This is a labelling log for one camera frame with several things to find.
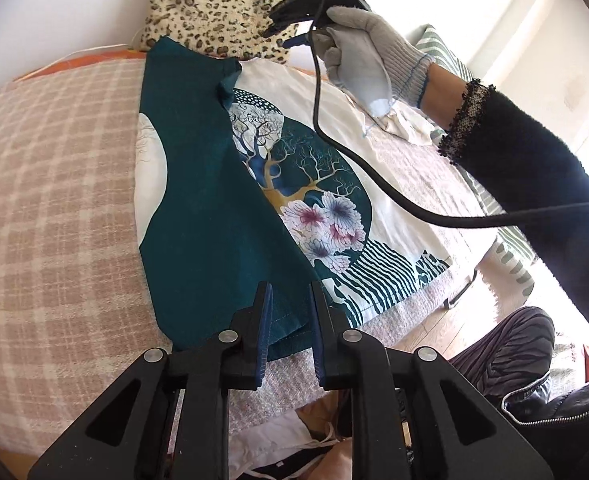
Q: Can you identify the right hand grey glove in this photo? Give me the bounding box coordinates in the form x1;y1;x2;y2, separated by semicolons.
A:
314;6;432;117

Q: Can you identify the right forearm black sleeve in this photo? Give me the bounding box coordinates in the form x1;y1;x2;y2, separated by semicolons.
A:
419;64;589;322

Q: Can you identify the green and cream printed t-shirt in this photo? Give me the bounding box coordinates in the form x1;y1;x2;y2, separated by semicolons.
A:
139;38;450;360

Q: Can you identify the black leather bag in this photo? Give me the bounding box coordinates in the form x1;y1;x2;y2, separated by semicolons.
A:
500;376;589;479

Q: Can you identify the folded cream cloth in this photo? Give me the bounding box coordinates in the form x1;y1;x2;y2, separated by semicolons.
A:
349;96;440;146

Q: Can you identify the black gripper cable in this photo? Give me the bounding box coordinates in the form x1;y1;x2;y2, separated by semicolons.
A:
307;0;589;230

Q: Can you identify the leopard print cushion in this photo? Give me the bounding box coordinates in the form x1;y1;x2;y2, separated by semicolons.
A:
138;0;288;64

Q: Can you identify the pink plaid bed blanket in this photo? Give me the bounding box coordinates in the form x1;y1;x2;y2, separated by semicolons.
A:
0;56;501;453

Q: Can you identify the grey pleated fabric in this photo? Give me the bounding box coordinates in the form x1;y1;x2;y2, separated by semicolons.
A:
450;307;555;402

